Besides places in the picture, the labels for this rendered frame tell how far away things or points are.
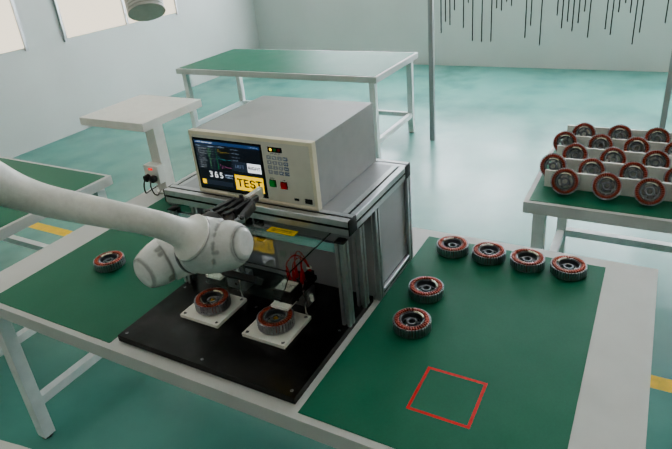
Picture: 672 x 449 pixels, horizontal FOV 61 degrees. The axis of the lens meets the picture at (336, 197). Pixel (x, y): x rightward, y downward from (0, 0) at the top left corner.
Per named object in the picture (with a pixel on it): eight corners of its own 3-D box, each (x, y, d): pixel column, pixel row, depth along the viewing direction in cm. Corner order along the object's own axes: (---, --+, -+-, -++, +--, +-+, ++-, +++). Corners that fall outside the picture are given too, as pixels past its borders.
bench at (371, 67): (381, 166, 475) (375, 77, 443) (190, 142, 573) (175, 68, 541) (419, 131, 545) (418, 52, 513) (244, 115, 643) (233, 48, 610)
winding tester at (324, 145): (318, 211, 160) (311, 143, 151) (200, 191, 180) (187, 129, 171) (377, 161, 190) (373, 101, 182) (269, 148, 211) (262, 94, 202)
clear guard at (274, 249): (280, 303, 141) (277, 283, 138) (205, 283, 152) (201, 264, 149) (342, 240, 166) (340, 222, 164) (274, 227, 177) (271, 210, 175)
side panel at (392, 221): (380, 301, 181) (375, 211, 167) (372, 299, 182) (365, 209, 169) (413, 257, 203) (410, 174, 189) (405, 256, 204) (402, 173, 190)
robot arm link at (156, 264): (185, 263, 141) (221, 258, 133) (138, 297, 129) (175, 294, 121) (166, 224, 138) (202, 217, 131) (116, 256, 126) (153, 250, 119)
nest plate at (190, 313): (217, 328, 172) (217, 325, 171) (180, 317, 179) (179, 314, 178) (247, 301, 184) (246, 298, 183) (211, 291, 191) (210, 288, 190)
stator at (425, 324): (412, 345, 160) (411, 335, 159) (385, 327, 169) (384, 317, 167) (439, 328, 166) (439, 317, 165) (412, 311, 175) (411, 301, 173)
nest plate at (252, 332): (284, 349, 161) (284, 346, 160) (242, 336, 168) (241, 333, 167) (311, 318, 172) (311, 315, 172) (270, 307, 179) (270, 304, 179)
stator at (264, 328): (281, 340, 163) (280, 330, 161) (250, 330, 168) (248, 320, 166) (302, 317, 171) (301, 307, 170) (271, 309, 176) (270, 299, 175)
